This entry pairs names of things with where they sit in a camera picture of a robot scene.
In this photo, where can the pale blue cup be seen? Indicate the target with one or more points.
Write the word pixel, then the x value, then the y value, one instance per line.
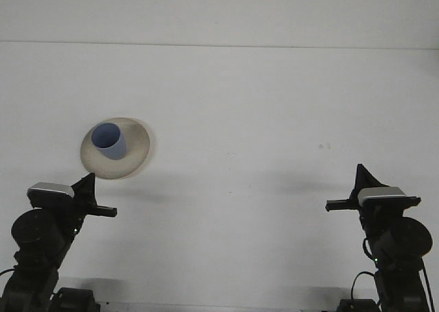
pixel 115 151

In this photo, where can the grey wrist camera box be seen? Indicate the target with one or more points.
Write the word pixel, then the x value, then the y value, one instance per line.
pixel 380 194
pixel 51 189

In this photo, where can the pale round plate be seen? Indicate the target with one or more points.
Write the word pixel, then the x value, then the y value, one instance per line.
pixel 106 169

